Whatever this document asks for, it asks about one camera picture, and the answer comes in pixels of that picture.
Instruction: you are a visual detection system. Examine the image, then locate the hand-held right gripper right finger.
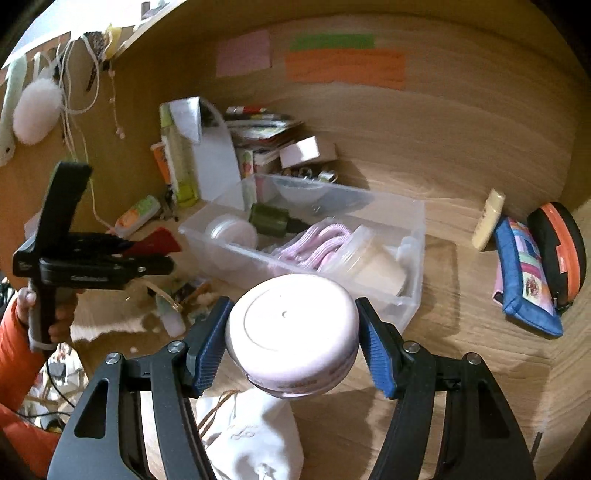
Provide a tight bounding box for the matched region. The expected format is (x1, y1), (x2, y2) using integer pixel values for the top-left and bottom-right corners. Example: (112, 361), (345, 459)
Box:
(355, 298), (536, 480)

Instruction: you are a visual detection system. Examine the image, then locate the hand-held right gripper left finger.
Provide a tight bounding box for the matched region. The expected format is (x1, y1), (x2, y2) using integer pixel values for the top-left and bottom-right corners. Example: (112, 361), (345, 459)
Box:
(46, 296), (236, 480)

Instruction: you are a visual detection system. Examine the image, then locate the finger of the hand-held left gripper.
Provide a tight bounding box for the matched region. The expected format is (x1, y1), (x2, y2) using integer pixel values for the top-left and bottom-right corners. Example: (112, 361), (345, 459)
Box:
(67, 232), (139, 257)
(41, 256), (176, 291)

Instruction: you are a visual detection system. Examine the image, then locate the red packet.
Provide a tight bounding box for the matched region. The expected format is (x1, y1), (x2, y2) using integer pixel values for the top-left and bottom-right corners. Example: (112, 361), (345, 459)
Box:
(121, 226), (184, 257)

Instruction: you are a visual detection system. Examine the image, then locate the white round cream jar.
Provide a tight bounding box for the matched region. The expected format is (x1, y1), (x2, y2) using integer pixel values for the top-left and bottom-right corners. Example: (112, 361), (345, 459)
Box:
(225, 274), (362, 398)

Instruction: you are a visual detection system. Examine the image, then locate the clear plastic storage box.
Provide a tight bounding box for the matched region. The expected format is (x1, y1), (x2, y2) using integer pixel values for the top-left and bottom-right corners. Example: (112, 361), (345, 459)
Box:
(178, 173), (426, 334)

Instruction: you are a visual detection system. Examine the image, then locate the person's left forearm orange sleeve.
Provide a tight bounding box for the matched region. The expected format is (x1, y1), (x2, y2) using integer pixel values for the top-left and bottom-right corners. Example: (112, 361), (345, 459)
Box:
(0, 295), (63, 478)

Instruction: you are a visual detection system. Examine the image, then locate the wooden desktop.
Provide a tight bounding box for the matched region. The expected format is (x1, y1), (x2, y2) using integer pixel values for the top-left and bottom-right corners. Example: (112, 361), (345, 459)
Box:
(69, 152), (583, 480)

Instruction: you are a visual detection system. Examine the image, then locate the person's left hand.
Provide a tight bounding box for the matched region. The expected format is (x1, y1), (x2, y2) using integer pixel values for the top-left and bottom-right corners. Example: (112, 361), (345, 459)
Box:
(17, 287), (78, 344)

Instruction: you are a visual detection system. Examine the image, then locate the green orange white tube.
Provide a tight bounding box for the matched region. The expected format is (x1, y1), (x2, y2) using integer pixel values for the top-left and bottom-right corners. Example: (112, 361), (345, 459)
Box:
(113, 195), (162, 238)

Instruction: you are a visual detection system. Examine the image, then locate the beige cup with clear lid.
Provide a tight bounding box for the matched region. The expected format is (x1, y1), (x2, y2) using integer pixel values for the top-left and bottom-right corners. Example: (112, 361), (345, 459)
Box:
(323, 225), (409, 298)

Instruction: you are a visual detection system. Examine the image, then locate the white fluffy pompom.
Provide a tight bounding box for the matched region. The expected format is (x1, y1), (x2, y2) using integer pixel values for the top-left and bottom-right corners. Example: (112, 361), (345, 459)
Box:
(12, 78), (63, 146)

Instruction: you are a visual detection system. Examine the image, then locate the orange packet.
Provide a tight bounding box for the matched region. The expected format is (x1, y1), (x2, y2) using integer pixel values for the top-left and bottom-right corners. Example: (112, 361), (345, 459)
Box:
(150, 142), (172, 185)

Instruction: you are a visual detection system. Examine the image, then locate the green white tall carton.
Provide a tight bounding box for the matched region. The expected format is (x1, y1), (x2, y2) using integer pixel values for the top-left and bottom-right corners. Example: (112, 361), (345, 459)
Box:
(159, 102), (201, 208)

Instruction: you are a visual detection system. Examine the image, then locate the small white lidded jar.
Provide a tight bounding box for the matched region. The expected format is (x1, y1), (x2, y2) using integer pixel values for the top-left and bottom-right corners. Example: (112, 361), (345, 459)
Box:
(203, 213), (259, 259)

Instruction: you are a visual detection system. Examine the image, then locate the white paper bag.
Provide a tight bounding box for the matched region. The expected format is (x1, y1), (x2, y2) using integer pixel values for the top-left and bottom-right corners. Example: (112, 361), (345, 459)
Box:
(170, 96), (243, 204)

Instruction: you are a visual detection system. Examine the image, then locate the dark green cylindrical bottle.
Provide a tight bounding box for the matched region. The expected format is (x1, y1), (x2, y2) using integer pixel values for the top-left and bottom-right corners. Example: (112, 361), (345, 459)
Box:
(249, 203), (311, 237)

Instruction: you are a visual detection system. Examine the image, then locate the blue patchwork pouch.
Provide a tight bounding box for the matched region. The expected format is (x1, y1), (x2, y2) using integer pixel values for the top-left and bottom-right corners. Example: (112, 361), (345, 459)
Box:
(492, 217), (565, 339)

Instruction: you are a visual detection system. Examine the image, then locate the cream squeeze tube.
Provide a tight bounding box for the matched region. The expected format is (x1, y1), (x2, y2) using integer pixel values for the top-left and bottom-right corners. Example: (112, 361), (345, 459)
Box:
(471, 188), (507, 252)

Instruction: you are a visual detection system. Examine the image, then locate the clear plastic bowl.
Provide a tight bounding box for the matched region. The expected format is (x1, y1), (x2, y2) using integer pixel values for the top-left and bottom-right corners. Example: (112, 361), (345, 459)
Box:
(272, 178), (326, 206)

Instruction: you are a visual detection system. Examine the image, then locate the stack of booklets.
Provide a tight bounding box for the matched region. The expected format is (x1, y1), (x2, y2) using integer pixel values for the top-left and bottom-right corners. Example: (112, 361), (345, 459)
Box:
(225, 111), (305, 178)

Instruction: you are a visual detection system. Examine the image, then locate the black orange zip case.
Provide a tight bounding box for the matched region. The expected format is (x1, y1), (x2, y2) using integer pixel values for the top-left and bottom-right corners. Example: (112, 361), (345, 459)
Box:
(526, 202), (588, 317)

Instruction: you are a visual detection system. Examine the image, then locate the small white cardboard box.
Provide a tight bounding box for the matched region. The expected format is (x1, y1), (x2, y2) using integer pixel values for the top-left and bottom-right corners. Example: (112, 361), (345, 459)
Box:
(279, 136), (339, 169)

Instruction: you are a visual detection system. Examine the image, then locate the pink sticky note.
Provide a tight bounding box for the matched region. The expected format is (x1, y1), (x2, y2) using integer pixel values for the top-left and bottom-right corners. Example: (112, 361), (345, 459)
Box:
(216, 30), (272, 78)

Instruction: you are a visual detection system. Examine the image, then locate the orange sticky note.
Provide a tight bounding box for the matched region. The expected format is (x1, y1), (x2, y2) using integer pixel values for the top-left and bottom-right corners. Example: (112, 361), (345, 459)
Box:
(285, 48), (407, 90)

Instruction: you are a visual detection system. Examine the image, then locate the green sticky note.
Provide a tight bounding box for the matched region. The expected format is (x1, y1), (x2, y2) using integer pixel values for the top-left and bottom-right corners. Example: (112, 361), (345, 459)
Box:
(290, 33), (377, 52)

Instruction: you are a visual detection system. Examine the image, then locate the white hanging cord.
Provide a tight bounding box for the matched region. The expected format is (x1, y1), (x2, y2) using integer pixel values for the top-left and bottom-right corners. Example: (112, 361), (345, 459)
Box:
(58, 34), (116, 229)

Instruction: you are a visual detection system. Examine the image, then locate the white drawstring cloth bag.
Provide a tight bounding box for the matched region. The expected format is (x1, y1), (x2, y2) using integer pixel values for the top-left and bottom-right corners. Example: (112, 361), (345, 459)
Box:
(196, 390), (305, 480)

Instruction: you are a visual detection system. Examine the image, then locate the pale green strap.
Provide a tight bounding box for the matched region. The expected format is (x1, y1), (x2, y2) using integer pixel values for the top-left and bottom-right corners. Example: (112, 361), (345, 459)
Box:
(0, 55), (28, 167)

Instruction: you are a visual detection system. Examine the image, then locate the pink cord in clear bag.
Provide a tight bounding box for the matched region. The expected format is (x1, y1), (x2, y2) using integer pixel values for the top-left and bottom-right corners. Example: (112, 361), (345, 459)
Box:
(272, 222), (356, 273)

